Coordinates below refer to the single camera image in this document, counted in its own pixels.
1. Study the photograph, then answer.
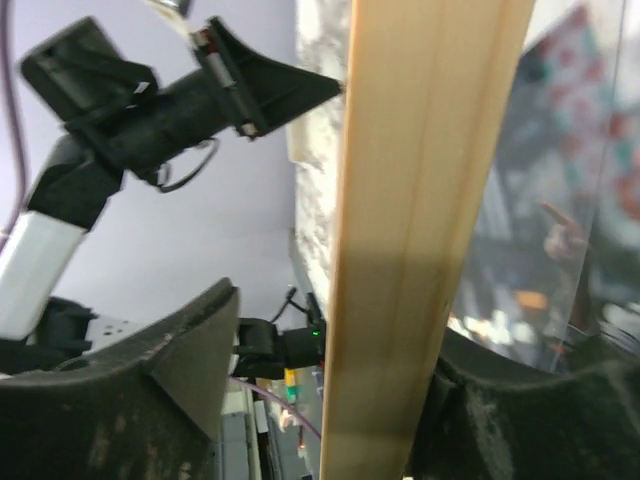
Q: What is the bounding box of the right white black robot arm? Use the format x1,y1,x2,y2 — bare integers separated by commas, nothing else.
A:
1,280,639,479

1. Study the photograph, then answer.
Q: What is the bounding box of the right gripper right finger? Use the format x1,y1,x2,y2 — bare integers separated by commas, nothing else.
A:
408,331,639,479

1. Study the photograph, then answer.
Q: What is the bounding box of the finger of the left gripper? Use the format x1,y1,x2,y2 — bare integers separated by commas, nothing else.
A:
192,16,342,140

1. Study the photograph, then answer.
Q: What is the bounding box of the light wooden picture frame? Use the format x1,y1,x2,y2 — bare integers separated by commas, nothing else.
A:
320,0,534,480

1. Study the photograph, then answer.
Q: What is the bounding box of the colour photo print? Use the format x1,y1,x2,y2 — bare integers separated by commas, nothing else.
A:
449,1,639,374

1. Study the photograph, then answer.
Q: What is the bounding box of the clear frame glass pane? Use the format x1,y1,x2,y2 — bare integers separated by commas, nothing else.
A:
539,1,639,360

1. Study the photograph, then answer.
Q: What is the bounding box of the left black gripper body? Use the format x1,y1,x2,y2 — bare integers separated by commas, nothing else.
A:
20,17,260,195

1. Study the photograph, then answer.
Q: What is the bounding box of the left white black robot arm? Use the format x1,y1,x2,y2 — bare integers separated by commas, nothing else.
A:
1,16,342,375

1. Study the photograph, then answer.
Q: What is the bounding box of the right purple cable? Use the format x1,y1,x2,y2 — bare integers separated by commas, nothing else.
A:
229,374,324,444

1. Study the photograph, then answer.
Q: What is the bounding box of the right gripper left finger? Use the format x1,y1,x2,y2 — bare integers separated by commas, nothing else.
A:
1,279,239,479

